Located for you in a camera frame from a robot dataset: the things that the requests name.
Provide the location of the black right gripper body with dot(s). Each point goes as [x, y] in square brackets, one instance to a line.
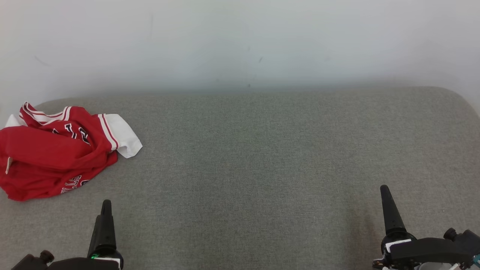
[431, 251]

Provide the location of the red Bulls print shorts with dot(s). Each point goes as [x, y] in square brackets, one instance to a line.
[80, 170]

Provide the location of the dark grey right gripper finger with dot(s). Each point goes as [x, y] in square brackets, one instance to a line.
[390, 212]

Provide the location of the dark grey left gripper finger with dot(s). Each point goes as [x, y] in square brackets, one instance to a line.
[104, 228]

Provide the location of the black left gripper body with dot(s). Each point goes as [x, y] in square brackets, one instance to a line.
[107, 260]

